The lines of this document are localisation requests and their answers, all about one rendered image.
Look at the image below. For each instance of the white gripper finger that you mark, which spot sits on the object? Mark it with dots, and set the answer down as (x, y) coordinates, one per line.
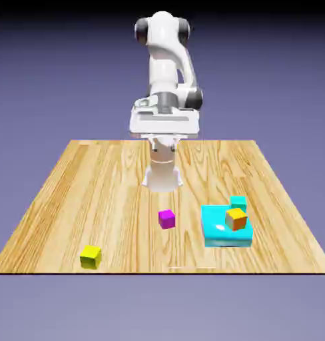
(153, 145)
(174, 145)

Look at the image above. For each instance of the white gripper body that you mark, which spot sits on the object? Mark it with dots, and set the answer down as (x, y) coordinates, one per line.
(163, 125)

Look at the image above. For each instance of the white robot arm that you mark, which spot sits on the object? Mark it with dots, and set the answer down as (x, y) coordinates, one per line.
(162, 53)

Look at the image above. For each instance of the small magenta cube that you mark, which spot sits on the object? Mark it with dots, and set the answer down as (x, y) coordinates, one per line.
(166, 219)

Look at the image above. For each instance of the small cyan cube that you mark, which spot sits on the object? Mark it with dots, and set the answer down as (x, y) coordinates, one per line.
(238, 202)

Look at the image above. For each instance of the small orange cube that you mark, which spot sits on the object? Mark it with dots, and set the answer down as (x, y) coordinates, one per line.
(236, 219)

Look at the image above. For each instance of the small yellow cube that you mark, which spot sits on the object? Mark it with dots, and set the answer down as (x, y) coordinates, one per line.
(90, 257)

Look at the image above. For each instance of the large cyan box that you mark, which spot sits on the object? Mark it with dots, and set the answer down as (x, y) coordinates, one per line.
(215, 226)

